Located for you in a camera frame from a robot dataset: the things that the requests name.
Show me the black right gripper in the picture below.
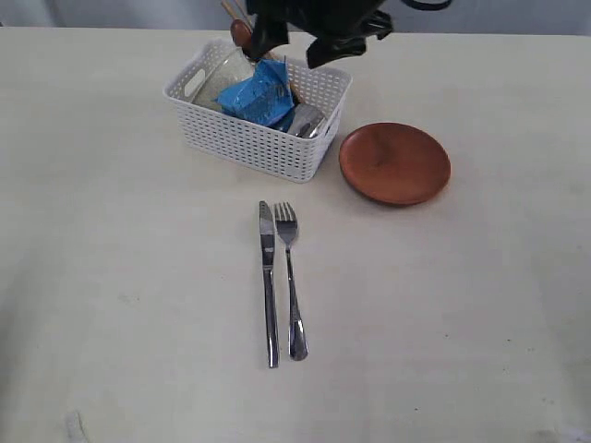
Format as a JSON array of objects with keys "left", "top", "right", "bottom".
[{"left": 246, "top": 0, "right": 392, "bottom": 69}]

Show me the blue chips bag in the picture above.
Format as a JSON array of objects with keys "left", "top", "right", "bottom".
[{"left": 215, "top": 59, "right": 294, "bottom": 127}]

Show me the pale green ceramic bowl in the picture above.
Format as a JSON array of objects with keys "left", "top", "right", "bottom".
[{"left": 190, "top": 48, "right": 254, "bottom": 112}]

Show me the white plastic woven basket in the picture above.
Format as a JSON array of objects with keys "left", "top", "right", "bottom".
[{"left": 163, "top": 39, "right": 352, "bottom": 183}]

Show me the brown round plate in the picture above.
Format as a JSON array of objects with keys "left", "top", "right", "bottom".
[{"left": 339, "top": 122, "right": 452, "bottom": 207}]

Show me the steel fork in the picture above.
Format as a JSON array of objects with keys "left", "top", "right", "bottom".
[{"left": 273, "top": 202, "right": 308, "bottom": 361}]

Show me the steel table knife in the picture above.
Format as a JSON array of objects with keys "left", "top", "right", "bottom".
[{"left": 259, "top": 200, "right": 280, "bottom": 368}]

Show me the brown wooden spoon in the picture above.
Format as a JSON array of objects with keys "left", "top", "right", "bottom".
[{"left": 230, "top": 18, "right": 252, "bottom": 53}]

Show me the stainless steel cup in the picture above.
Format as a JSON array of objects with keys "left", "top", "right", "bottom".
[{"left": 278, "top": 103, "right": 326, "bottom": 138}]

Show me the wooden chopstick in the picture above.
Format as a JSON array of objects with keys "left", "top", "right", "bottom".
[{"left": 221, "top": 0, "right": 239, "bottom": 20}]

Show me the grey backdrop curtain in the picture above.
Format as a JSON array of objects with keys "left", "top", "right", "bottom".
[{"left": 1, "top": 0, "right": 590, "bottom": 36}]

